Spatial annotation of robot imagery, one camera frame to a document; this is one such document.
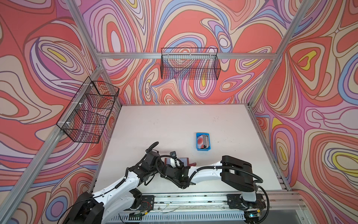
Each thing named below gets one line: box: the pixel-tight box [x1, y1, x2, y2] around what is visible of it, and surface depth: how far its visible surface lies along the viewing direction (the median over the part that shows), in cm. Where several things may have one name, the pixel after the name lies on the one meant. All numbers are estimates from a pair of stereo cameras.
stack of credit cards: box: [197, 134, 210, 149], surface depth 95 cm
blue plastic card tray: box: [195, 132, 211, 152], surface depth 95 cm
